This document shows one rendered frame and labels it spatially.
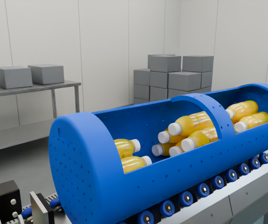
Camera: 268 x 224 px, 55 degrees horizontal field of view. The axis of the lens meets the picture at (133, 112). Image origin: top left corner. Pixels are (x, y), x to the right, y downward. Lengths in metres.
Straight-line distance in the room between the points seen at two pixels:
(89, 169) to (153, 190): 0.17
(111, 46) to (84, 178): 4.52
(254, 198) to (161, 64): 3.55
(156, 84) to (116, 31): 1.32
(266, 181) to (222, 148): 0.41
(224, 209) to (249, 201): 0.15
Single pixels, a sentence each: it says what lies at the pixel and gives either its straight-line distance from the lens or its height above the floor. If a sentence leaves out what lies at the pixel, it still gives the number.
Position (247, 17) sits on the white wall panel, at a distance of 5.95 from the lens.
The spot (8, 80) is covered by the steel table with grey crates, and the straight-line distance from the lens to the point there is 3.24.
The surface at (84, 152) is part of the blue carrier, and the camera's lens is 0.54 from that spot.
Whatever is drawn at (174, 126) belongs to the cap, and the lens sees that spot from 0.81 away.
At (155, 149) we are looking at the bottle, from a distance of 0.90.
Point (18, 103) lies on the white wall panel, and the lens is 4.12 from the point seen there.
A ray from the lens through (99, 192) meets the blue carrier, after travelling 0.53.
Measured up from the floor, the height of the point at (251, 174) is 0.93.
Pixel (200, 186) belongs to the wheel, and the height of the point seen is 0.98.
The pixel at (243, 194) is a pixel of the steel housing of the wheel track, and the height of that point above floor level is 0.88.
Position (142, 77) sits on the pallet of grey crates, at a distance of 4.70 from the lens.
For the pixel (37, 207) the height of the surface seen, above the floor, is 1.04.
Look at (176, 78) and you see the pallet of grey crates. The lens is 4.25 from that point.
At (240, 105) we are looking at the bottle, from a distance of 1.07.
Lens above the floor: 1.39
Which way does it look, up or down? 15 degrees down
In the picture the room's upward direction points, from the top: straight up
